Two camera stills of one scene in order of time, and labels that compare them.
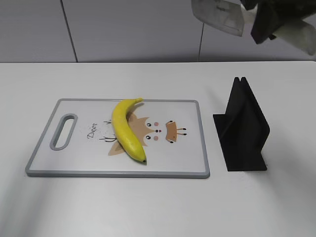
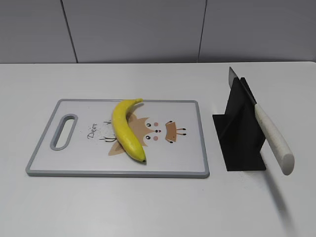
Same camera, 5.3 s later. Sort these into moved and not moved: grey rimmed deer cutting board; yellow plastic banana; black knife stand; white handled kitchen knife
Moved: white handled kitchen knife
Not moved: grey rimmed deer cutting board; black knife stand; yellow plastic banana
